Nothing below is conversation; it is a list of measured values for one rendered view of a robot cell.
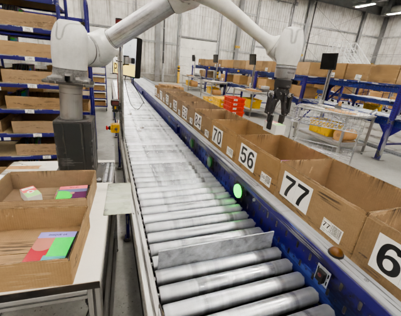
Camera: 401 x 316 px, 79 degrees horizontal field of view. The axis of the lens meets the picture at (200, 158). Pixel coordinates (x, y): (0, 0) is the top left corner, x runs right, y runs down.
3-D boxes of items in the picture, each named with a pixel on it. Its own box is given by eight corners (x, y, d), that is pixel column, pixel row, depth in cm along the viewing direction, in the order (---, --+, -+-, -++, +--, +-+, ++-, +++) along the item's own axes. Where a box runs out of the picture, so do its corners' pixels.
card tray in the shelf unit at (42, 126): (12, 133, 200) (10, 121, 197) (22, 123, 226) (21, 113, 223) (68, 132, 215) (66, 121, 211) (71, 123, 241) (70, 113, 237)
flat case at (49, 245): (14, 276, 73) (13, 273, 73) (41, 235, 91) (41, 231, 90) (63, 273, 76) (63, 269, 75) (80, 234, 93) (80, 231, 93)
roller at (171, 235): (142, 241, 100) (142, 231, 98) (251, 224, 118) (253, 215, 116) (144, 249, 96) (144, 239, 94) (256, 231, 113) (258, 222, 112)
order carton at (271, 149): (233, 162, 143) (237, 135, 137) (275, 160, 153) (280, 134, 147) (273, 196, 109) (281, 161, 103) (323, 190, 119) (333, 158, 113)
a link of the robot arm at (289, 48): (301, 66, 103) (295, 66, 116) (310, 25, 98) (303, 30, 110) (275, 64, 105) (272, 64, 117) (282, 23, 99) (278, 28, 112)
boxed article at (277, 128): (285, 125, 115) (283, 135, 117) (273, 120, 124) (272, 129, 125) (276, 125, 113) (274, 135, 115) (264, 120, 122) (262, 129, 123)
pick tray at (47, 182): (12, 190, 118) (9, 171, 115) (97, 186, 129) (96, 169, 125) (-20, 226, 93) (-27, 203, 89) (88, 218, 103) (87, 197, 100)
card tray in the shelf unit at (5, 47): (-3, 54, 179) (-6, 39, 176) (12, 54, 206) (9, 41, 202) (59, 59, 192) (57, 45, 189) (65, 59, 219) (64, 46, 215)
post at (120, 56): (118, 145, 218) (115, 35, 186) (124, 145, 219) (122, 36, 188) (119, 149, 207) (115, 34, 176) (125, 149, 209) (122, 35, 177)
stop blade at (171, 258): (157, 271, 84) (158, 250, 81) (269, 248, 100) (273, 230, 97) (157, 272, 84) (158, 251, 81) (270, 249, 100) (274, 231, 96)
